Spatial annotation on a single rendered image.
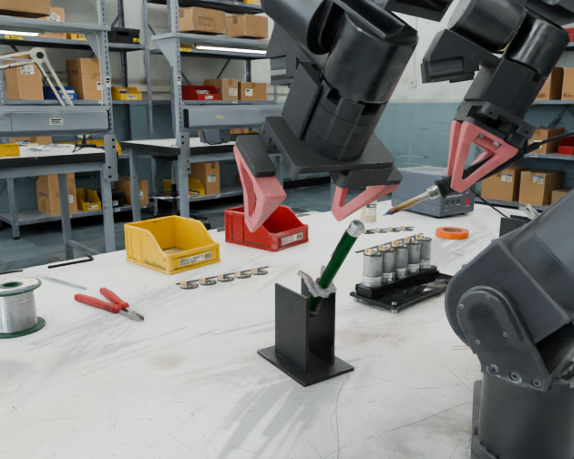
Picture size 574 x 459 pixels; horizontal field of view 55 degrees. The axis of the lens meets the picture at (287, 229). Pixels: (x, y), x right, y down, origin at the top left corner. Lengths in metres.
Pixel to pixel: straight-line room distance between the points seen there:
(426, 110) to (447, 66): 5.58
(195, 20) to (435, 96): 3.47
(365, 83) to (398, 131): 6.05
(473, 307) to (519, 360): 0.04
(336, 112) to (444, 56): 0.26
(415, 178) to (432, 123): 4.95
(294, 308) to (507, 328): 0.22
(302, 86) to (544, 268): 0.22
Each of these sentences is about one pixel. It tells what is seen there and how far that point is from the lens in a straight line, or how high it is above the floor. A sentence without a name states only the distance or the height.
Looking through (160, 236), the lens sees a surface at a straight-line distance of 0.95.
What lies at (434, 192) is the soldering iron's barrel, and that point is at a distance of 0.69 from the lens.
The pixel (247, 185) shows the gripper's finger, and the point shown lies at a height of 0.93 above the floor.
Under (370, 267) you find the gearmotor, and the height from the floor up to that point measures 0.80.
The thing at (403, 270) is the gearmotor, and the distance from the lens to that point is 0.75.
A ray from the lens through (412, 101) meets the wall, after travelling 6.37.
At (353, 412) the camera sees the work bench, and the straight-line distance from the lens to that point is 0.48.
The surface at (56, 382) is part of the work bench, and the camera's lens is 0.56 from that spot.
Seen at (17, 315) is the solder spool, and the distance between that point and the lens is 0.68.
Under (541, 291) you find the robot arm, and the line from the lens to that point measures 0.36.
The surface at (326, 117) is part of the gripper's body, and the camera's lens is 0.44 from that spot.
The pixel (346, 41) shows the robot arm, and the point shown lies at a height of 1.04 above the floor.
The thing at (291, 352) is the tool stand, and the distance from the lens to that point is 0.54.
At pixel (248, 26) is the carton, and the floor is 1.43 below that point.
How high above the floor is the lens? 1.00
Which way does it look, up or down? 13 degrees down
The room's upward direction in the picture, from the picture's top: straight up
